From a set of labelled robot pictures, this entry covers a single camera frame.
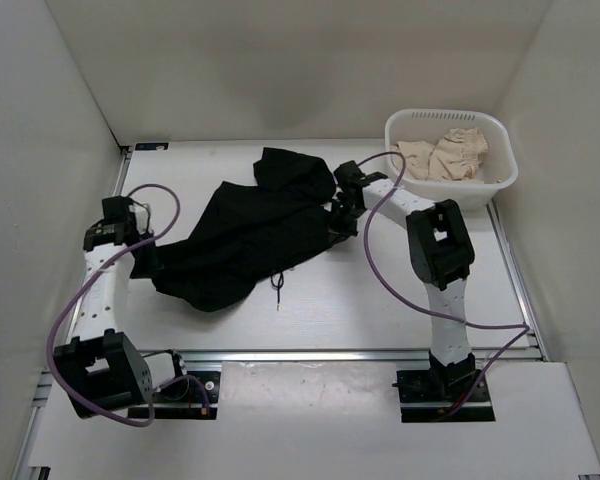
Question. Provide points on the black trousers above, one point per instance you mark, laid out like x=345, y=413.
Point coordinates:
x=249, y=233

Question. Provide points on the blue label sticker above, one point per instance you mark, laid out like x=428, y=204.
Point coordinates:
x=151, y=146

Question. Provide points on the aluminium table edge rail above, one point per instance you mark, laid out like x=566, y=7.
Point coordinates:
x=209, y=356

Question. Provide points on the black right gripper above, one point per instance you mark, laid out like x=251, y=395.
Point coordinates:
x=337, y=225

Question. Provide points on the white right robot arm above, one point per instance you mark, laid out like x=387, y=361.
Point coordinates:
x=440, y=252

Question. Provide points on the white plastic basket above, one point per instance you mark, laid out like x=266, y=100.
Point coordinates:
x=498, y=171

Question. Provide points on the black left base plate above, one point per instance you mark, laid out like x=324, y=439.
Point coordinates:
x=187, y=401

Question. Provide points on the white front cover board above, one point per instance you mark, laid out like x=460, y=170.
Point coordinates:
x=331, y=421

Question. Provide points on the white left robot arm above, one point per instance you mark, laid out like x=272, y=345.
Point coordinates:
x=99, y=363

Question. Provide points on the beige cloth in basket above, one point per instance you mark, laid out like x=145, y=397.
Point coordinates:
x=456, y=157

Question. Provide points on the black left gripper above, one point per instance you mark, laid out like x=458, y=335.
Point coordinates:
x=145, y=271

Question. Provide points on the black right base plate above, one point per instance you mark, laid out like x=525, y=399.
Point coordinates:
x=421, y=401

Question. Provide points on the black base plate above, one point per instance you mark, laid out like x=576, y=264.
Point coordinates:
x=187, y=401
x=421, y=401

